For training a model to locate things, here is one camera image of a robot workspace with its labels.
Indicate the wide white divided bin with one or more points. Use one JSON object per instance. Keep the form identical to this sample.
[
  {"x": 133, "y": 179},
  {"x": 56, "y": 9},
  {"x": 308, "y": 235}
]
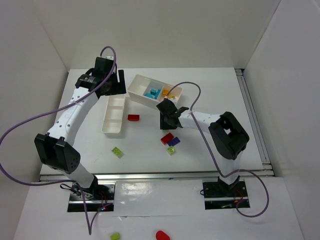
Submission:
[{"x": 139, "y": 91}]

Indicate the lime brick on foreground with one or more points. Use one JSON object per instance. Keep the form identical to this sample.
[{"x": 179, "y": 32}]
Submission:
[{"x": 115, "y": 236}]

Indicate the small yellow brick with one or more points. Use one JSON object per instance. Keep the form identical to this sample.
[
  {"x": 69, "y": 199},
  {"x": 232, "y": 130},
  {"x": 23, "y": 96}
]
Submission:
[{"x": 165, "y": 92}]

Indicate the red rounded foreground piece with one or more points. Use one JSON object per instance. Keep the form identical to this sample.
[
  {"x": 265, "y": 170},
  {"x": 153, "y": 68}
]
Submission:
[{"x": 161, "y": 235}]

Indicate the red brick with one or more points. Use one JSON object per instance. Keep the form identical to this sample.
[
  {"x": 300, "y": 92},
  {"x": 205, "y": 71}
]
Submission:
[
  {"x": 167, "y": 138},
  {"x": 133, "y": 117}
]

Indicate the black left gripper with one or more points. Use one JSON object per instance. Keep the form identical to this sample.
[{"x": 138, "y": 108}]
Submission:
[{"x": 118, "y": 83}]

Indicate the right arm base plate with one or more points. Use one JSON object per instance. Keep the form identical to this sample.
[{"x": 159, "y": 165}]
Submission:
[{"x": 215, "y": 199}]

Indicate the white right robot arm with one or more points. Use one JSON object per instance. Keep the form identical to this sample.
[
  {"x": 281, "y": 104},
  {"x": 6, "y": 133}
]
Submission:
[{"x": 229, "y": 137}]

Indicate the red brick by purple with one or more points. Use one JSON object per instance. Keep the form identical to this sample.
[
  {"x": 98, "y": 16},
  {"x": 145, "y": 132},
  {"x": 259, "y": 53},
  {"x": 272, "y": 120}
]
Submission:
[{"x": 167, "y": 138}]

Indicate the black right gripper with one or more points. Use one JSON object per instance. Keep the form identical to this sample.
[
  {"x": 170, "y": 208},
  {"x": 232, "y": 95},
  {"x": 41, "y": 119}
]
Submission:
[{"x": 165, "y": 122}]

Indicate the aluminium rail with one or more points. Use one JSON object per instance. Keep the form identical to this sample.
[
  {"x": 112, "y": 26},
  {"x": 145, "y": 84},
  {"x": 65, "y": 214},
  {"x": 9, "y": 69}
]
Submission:
[
  {"x": 252, "y": 117},
  {"x": 158, "y": 176}
]

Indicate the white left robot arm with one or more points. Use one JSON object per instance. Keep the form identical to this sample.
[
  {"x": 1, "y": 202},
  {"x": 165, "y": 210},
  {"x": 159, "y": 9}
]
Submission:
[{"x": 55, "y": 147}]

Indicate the narrow white divided tray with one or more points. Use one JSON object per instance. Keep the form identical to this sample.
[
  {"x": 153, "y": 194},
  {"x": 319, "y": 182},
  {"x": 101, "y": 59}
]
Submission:
[{"x": 113, "y": 118}]

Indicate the lone lime brick front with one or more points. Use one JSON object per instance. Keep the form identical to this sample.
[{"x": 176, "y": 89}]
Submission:
[{"x": 117, "y": 152}]

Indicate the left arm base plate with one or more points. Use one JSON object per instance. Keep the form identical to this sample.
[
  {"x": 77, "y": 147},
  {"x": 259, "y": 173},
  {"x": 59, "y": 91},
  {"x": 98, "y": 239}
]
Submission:
[{"x": 104, "y": 200}]

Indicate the long teal brick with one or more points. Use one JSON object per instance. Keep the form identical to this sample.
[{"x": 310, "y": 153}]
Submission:
[{"x": 154, "y": 94}]

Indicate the aluminium right side rail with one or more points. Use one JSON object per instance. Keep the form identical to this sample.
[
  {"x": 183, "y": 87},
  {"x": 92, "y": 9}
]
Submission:
[{"x": 252, "y": 117}]

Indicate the aluminium front rail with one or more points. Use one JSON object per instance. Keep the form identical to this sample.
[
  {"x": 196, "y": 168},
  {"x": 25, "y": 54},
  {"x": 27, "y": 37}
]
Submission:
[{"x": 158, "y": 176}]

